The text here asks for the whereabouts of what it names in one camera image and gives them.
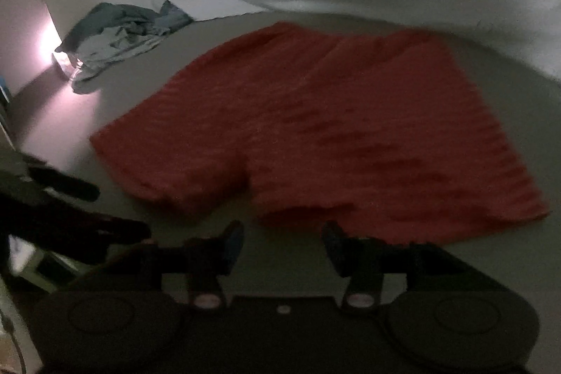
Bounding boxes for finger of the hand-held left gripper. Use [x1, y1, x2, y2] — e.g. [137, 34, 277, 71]
[48, 211, 152, 249]
[26, 164, 101, 202]

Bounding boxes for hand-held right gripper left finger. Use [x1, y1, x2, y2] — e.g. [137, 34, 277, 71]
[149, 220, 245, 309]

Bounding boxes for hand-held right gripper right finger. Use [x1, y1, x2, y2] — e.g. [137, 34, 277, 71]
[321, 220, 443, 309]

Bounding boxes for red checked shorts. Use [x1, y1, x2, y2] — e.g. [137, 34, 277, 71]
[90, 21, 552, 245]

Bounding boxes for light grey crumpled garment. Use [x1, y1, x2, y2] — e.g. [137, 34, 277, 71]
[70, 26, 165, 94]

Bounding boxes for dark grey-blue garment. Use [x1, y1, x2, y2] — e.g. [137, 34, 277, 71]
[55, 2, 154, 53]

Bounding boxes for blue denim jeans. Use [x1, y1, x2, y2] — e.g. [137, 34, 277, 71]
[149, 0, 194, 37]

